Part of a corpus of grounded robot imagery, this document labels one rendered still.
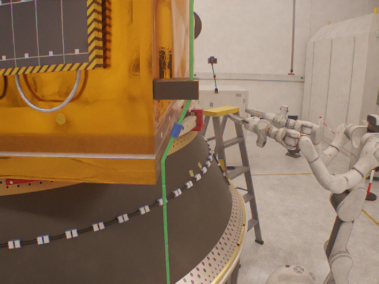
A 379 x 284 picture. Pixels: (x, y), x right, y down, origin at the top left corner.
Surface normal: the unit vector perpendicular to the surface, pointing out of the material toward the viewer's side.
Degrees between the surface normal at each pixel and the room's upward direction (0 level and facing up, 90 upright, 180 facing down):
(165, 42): 91
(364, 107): 90
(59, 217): 62
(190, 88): 90
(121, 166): 90
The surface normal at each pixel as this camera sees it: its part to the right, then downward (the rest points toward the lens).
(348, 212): -0.24, 0.25
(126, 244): 0.57, -0.25
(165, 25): 0.75, 0.19
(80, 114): -0.07, 0.43
